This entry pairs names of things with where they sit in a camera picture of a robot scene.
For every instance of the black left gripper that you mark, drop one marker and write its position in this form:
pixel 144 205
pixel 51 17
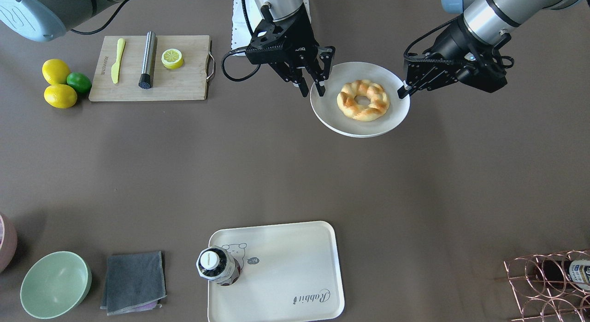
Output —
pixel 449 44

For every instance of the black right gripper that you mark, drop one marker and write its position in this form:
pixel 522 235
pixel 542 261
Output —
pixel 303 41

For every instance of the braided glazed donut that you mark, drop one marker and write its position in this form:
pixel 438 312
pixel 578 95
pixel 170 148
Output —
pixel 363 100

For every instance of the white round plate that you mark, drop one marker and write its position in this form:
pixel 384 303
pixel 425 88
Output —
pixel 327 111

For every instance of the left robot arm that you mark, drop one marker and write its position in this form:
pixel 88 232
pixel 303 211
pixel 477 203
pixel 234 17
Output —
pixel 493 21

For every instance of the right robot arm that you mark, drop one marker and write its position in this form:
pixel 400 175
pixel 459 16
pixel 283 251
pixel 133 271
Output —
pixel 45 20

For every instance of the cream rabbit tray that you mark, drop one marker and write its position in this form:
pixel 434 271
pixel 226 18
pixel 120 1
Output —
pixel 290 273

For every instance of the dark tea bottle on tray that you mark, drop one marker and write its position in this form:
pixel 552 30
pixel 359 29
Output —
pixel 216 265

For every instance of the bamboo cutting board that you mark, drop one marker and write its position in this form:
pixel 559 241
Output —
pixel 120 66

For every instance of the half lemon slice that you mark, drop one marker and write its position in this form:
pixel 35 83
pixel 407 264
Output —
pixel 172 58

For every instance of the steel cylinder muddler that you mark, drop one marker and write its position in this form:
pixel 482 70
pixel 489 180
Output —
pixel 146 76

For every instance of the yellow plastic knife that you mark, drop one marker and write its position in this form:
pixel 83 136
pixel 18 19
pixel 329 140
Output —
pixel 115 68

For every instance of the green lime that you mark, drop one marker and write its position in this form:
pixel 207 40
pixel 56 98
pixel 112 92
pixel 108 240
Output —
pixel 79 82

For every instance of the tea bottle in rack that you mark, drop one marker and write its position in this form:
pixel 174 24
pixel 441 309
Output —
pixel 565 274

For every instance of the yellow lemon lower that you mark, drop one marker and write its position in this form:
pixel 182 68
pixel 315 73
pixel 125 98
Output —
pixel 60 96

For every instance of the yellow lemon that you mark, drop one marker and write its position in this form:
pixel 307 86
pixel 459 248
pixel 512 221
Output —
pixel 55 71
pixel 60 96

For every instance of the yellow lemon upper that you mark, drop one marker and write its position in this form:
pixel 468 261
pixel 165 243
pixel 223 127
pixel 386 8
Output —
pixel 55 71

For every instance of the grey folded cloth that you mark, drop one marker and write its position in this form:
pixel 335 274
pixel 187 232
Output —
pixel 134 282

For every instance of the green bowl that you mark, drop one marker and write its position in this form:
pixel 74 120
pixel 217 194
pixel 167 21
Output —
pixel 55 285

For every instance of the pink ice bowl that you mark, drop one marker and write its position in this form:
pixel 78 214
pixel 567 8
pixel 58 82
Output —
pixel 9 241

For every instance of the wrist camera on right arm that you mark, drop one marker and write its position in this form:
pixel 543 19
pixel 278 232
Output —
pixel 266 49

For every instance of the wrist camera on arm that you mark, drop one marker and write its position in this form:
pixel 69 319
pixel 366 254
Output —
pixel 487 72
pixel 266 49

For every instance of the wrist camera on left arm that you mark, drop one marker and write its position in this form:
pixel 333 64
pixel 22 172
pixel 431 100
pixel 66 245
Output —
pixel 487 72

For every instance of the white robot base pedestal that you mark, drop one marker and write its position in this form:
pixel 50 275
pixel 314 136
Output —
pixel 239 31

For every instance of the copper wire bottle rack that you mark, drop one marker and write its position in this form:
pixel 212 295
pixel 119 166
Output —
pixel 536 301

